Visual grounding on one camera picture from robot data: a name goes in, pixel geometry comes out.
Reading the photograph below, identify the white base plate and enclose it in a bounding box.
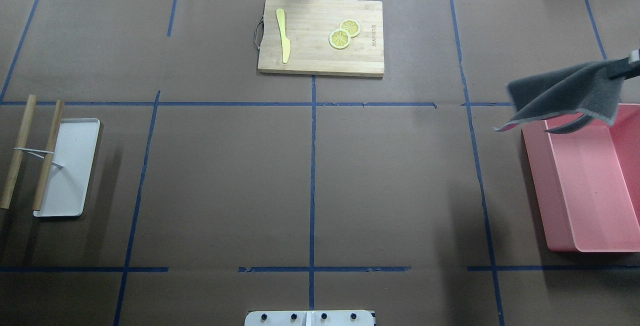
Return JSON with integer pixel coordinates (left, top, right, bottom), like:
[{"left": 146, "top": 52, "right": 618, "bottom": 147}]
[{"left": 244, "top": 309, "right": 377, "bottom": 326}]

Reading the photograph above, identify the wooden rod right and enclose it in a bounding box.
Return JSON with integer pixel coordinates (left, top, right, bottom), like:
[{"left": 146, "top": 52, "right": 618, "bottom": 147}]
[{"left": 32, "top": 99, "right": 65, "bottom": 211}]

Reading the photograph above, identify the yellow plastic knife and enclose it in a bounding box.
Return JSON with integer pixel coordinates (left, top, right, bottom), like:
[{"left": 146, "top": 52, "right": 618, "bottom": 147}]
[{"left": 275, "top": 8, "right": 291, "bottom": 64}]

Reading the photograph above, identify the wooden rod left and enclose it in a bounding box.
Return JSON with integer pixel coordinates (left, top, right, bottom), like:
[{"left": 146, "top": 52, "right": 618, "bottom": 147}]
[{"left": 1, "top": 95, "right": 38, "bottom": 210}]

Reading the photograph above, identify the grey microfibre cloth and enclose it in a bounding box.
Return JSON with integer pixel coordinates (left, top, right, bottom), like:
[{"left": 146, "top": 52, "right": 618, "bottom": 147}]
[{"left": 495, "top": 60, "right": 625, "bottom": 134}]

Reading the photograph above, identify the lemon slice upper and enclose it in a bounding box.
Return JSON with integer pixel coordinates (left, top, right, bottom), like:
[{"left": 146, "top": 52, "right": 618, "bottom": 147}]
[{"left": 339, "top": 18, "right": 362, "bottom": 38}]

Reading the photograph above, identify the pink plastic bin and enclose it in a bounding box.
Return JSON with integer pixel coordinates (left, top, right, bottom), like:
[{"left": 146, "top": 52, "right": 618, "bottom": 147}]
[{"left": 522, "top": 103, "right": 640, "bottom": 253}]

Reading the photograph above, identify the lemon slice lower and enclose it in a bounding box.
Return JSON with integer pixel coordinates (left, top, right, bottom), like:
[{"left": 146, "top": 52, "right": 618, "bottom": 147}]
[{"left": 327, "top": 28, "right": 352, "bottom": 50}]

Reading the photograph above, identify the wooden rod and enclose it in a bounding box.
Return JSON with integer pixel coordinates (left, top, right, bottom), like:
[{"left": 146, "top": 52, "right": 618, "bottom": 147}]
[
  {"left": 1, "top": 95, "right": 38, "bottom": 210},
  {"left": 32, "top": 99, "right": 65, "bottom": 211}
]

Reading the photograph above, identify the lemon slice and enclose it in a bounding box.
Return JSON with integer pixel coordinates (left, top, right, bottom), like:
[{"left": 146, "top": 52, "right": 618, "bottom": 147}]
[
  {"left": 339, "top": 18, "right": 362, "bottom": 38},
  {"left": 327, "top": 28, "right": 352, "bottom": 50}
]

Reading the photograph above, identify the white rectangular tray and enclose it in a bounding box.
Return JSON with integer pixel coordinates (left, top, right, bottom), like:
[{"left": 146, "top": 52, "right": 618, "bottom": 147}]
[{"left": 33, "top": 118, "right": 101, "bottom": 218}]

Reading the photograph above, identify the bamboo cutting board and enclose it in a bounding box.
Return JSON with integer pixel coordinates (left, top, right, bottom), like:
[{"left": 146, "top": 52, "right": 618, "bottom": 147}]
[{"left": 257, "top": 0, "right": 386, "bottom": 79}]

